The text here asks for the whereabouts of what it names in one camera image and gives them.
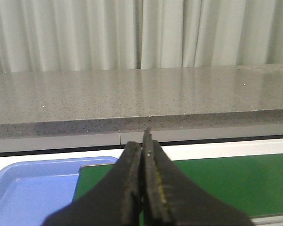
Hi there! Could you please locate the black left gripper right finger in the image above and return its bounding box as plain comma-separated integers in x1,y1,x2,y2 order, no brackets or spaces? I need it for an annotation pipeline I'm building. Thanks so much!
142,128,253,226

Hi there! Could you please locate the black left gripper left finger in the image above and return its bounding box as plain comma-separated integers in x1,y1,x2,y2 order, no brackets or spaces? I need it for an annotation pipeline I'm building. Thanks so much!
43,141,142,226

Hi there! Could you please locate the grey cabinet front panel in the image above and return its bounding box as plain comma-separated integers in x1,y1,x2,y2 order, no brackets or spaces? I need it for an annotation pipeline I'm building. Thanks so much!
0,123,283,157

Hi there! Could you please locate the blue plastic tray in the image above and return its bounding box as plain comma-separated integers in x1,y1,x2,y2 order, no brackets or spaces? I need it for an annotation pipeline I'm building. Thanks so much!
0,156,117,226

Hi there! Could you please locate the green conveyor belt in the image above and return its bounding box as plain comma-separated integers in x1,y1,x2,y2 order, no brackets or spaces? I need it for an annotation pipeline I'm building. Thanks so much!
73,152,283,218

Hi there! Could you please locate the grey stone countertop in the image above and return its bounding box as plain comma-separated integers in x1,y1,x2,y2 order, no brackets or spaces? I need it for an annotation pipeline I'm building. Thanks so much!
0,64,283,138

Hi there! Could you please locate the white pleated curtain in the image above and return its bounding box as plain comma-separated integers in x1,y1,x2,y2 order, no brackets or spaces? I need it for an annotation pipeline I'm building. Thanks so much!
0,0,283,73

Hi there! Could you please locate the aluminium conveyor frame rail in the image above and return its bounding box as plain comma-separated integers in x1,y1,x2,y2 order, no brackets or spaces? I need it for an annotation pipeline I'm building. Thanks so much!
0,137,283,226

